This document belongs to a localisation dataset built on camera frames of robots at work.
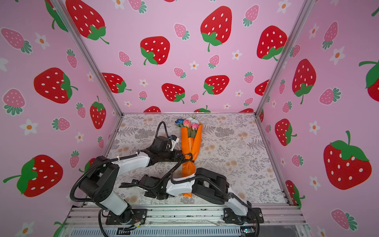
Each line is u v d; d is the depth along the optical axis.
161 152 0.71
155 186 0.64
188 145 0.97
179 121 1.10
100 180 0.46
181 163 0.93
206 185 0.52
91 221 0.73
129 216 0.69
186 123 1.07
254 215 0.67
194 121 1.09
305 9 0.70
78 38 0.78
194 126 1.04
